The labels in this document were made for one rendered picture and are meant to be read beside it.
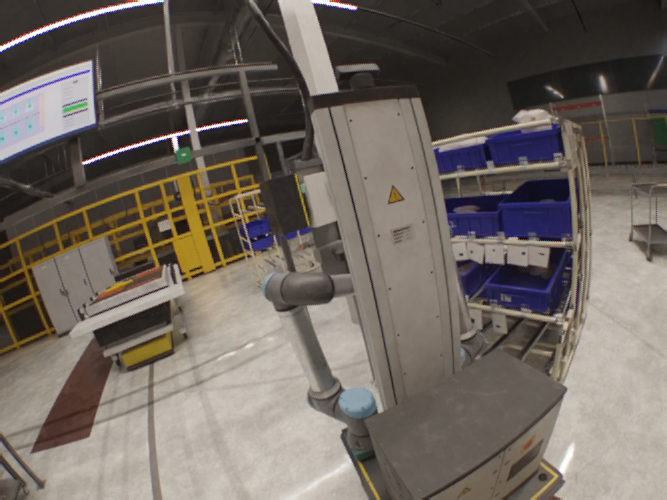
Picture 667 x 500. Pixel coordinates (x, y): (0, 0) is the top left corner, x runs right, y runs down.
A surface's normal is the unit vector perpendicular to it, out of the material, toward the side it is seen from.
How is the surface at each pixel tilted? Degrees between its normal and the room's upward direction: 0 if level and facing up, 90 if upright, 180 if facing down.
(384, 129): 90
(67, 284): 90
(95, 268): 90
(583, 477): 0
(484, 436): 0
